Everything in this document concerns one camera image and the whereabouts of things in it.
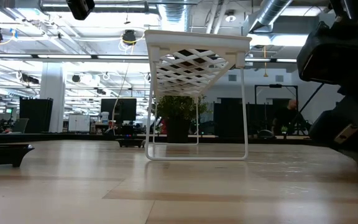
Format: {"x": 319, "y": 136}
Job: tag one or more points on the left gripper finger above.
{"x": 80, "y": 7}

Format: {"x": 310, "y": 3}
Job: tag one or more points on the long ceiling light strip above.
{"x": 64, "y": 56}
{"x": 284, "y": 60}

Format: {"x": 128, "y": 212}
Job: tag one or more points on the person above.
{"x": 286, "y": 119}

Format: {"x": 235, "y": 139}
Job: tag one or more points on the black gantry stand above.
{"x": 275, "y": 85}

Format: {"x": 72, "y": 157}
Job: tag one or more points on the white square pillar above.
{"x": 52, "y": 99}

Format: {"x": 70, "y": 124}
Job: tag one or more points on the hanging brass pendant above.
{"x": 265, "y": 74}

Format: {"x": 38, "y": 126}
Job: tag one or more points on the black monitor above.
{"x": 127, "y": 109}

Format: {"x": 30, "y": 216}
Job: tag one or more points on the white cabinet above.
{"x": 79, "y": 123}

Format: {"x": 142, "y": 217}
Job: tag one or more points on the black room divider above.
{"x": 235, "y": 119}

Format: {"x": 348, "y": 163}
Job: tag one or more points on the white lattice rack on legs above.
{"x": 197, "y": 37}

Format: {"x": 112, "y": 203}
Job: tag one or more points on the grey chair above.
{"x": 20, "y": 126}

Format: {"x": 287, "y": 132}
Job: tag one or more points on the silver ribbed ceiling pipe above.
{"x": 269, "y": 12}

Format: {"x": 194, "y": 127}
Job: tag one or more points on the green potted plant black pot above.
{"x": 177, "y": 130}

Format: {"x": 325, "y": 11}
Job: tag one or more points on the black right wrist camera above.
{"x": 337, "y": 53}

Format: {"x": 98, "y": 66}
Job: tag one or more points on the ribbed grey ceiling duct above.
{"x": 174, "y": 14}

